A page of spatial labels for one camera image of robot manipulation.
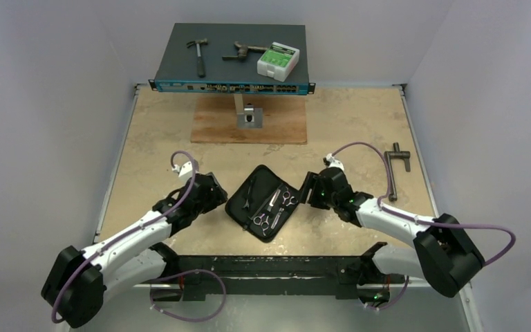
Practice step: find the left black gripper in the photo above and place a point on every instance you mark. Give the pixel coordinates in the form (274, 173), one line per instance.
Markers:
(217, 196)

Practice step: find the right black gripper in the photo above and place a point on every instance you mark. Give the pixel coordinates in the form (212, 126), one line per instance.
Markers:
(316, 189)

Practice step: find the black hair clip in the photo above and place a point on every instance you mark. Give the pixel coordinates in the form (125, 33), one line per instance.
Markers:
(248, 196)

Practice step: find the black zippered tool case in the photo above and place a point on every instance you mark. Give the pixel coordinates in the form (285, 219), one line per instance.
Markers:
(266, 183)

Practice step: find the silver thinning scissors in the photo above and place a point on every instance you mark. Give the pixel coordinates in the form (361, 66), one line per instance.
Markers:
(261, 217)

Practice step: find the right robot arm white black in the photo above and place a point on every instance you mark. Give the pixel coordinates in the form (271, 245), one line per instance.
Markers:
(439, 249)

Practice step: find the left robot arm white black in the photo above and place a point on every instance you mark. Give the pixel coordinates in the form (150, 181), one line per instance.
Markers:
(81, 281)

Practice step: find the silver scissors in case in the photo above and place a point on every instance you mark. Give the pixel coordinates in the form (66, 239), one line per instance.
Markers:
(284, 199)

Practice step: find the wooden board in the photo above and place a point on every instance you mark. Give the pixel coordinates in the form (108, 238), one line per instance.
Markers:
(282, 120)

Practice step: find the claw hammer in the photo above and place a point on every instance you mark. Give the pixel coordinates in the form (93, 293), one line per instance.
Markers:
(200, 65)

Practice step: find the white green plastic box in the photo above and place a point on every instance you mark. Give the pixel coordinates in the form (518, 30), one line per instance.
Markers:
(278, 61)

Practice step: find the rusty metal clamp tool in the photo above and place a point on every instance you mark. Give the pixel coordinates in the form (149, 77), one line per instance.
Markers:
(242, 51)

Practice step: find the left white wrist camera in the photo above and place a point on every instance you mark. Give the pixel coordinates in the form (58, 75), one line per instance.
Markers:
(184, 171)

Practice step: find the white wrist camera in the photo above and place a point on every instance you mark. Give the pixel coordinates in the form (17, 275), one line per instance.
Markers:
(184, 171)
(331, 161)

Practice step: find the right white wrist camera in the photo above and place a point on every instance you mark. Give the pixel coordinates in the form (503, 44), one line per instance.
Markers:
(331, 161)

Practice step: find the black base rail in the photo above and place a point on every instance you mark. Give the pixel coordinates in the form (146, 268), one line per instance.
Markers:
(194, 277)

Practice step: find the metal stand bracket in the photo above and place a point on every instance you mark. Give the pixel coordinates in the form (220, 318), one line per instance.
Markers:
(247, 115)

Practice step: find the network switch rack unit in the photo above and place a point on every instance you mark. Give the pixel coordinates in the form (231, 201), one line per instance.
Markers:
(177, 69)

